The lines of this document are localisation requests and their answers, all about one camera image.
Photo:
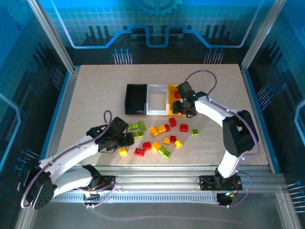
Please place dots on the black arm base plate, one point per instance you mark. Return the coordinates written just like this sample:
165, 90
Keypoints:
206, 183
108, 180

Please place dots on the red lego brick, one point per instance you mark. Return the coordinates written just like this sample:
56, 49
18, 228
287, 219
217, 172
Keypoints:
176, 94
140, 151
167, 128
173, 138
172, 121
183, 128
147, 145

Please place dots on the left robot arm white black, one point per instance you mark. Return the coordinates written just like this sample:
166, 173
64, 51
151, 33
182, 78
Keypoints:
71, 148

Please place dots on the aluminium side rail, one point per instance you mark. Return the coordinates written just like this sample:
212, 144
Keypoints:
59, 114
247, 83

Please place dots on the black plastic bin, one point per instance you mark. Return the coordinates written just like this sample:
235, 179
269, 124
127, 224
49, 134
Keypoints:
135, 97

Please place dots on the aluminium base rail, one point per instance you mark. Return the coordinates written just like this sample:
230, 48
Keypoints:
155, 176

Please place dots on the yellow plastic bin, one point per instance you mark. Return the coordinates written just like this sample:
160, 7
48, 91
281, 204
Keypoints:
169, 105

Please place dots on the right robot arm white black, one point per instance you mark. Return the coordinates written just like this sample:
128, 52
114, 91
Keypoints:
228, 164

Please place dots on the aluminium frame post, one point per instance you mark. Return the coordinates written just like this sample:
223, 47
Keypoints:
261, 35
54, 35

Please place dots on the white plastic bin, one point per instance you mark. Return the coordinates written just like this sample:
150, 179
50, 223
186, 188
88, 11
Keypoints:
156, 100

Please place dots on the green lego brick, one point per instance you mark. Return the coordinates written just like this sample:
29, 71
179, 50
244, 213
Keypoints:
195, 132
163, 149
167, 154
135, 135
142, 125
140, 134

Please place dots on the yellow lego brick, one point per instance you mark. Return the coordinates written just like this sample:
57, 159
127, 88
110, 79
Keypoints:
154, 131
123, 151
178, 143
156, 146
166, 140
161, 128

